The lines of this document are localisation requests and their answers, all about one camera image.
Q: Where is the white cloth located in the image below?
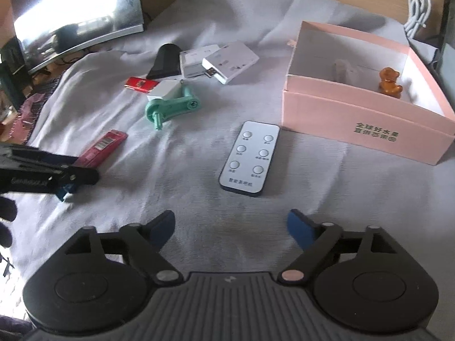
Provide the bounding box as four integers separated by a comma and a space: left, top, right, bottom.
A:
0, 0, 455, 292

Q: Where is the orange bear figurine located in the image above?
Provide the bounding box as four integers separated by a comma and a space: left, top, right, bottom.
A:
377, 67, 404, 98

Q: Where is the white remote control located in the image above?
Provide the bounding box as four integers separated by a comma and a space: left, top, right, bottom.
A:
219, 121, 281, 197

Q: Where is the black wedge-shaped object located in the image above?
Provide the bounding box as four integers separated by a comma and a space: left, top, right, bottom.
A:
146, 43, 183, 79

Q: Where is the clear plastic piece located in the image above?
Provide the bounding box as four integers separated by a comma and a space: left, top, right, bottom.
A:
332, 59, 359, 82

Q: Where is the red packet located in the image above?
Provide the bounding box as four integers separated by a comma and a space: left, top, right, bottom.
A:
73, 130, 127, 167

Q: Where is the person's left hand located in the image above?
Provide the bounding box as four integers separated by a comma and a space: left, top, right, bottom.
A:
0, 197, 18, 249

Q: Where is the patterned desk mat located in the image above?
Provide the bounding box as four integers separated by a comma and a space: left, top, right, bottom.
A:
0, 67, 68, 146

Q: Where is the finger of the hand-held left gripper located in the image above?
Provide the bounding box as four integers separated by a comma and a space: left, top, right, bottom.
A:
53, 165, 99, 202
0, 145, 79, 167

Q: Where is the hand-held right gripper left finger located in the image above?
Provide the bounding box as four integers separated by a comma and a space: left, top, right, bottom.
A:
66, 210, 183, 288

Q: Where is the white adapter with plug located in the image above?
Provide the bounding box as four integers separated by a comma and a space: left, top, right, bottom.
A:
202, 42, 260, 85

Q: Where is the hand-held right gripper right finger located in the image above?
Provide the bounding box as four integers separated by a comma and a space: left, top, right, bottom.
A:
279, 209, 392, 288

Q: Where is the white power cable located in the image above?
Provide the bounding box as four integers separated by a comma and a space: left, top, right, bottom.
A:
403, 0, 432, 39

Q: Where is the curved computer monitor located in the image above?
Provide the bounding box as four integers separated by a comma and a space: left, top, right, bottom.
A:
10, 0, 146, 75

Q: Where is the small red box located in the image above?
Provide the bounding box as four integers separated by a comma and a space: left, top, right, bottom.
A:
124, 77, 159, 94

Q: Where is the pink cardboard box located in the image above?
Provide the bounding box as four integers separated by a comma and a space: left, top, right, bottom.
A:
281, 20, 455, 166

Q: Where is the white port hub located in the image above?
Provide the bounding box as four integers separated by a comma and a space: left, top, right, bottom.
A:
179, 44, 221, 79

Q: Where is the green hand crank tool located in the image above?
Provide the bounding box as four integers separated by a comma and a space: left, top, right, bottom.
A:
144, 80, 202, 131

